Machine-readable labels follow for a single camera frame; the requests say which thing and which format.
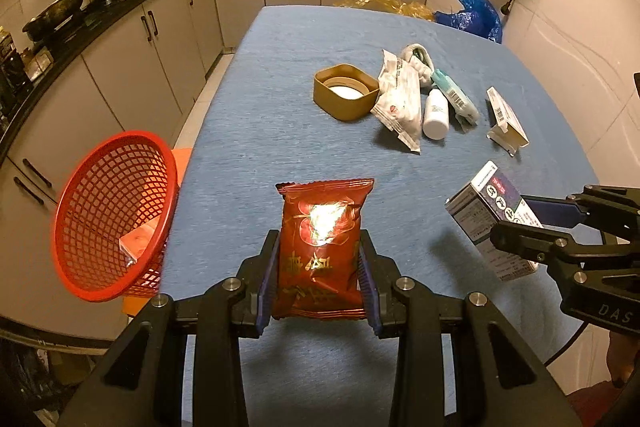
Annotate blue table cloth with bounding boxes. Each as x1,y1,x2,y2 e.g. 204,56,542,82
159,4,601,427

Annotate brown square paper bowl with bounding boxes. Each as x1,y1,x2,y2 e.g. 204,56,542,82
312,64,380,122

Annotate small white bottle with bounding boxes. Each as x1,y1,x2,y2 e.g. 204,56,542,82
422,88,449,141

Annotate orange stool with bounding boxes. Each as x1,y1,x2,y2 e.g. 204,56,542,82
119,146,194,318

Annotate white dark medicine box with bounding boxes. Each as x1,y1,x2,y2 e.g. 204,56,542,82
445,160,542,282

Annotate white plastic wrapper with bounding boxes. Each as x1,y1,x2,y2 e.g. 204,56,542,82
371,50,422,154

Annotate red plastic mesh basket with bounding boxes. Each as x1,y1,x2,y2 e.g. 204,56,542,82
51,131,179,303

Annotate blue plastic bag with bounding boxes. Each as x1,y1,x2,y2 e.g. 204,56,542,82
434,0,503,43

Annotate yellow plastic bag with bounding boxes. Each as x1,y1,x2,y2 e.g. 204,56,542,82
334,0,435,22

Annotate black wok with handle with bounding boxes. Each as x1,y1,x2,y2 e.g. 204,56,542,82
23,0,84,43

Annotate red snack bag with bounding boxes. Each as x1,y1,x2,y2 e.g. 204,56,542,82
271,179,374,321

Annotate white green wrapper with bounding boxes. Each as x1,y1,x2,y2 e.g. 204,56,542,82
400,43,435,88

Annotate white medicine box large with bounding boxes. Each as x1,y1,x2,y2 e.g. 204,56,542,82
487,87,529,157

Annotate teal white tube package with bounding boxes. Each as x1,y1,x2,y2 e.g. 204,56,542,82
432,69,480,126

